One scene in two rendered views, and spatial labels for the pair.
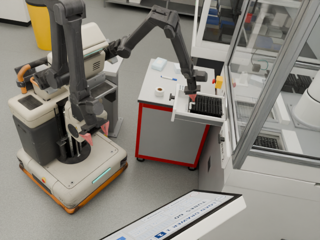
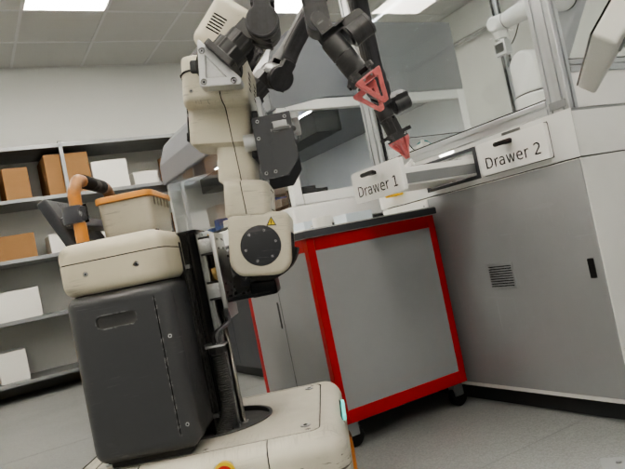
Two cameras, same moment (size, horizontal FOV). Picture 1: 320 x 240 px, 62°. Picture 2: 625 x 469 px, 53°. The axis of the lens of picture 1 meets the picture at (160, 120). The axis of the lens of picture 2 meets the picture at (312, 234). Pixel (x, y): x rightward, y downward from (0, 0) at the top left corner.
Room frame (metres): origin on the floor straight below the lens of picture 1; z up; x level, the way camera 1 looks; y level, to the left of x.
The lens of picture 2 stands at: (-0.29, 1.25, 0.68)
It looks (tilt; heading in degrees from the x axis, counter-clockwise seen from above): 2 degrees up; 329
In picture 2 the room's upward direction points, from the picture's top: 12 degrees counter-clockwise
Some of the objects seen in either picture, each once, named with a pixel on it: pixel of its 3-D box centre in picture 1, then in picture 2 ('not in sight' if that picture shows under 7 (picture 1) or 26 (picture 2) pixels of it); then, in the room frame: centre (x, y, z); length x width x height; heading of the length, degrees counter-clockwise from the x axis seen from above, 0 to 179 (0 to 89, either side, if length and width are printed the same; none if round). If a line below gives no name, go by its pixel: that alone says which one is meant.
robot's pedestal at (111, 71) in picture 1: (105, 96); not in sight; (1.98, 0.55, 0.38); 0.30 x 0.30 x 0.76; 88
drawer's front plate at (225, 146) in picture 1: (224, 143); (512, 151); (1.11, -0.39, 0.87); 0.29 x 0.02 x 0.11; 178
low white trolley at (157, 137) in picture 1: (173, 117); (349, 322); (1.84, -0.12, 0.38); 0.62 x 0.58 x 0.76; 178
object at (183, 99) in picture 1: (205, 108); (425, 177); (1.43, -0.29, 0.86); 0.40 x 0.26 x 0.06; 88
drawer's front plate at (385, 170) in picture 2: (175, 101); (378, 181); (1.43, -0.08, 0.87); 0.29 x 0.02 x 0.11; 178
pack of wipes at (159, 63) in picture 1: (159, 64); not in sight; (2.04, 0.08, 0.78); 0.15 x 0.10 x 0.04; 165
